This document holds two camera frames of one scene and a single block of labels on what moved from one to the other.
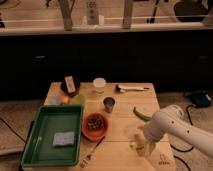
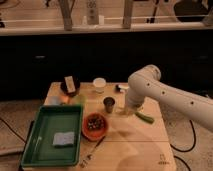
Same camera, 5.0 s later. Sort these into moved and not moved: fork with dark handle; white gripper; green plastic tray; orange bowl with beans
Moved: white gripper
Not moved: orange bowl with beans; green plastic tray; fork with dark handle
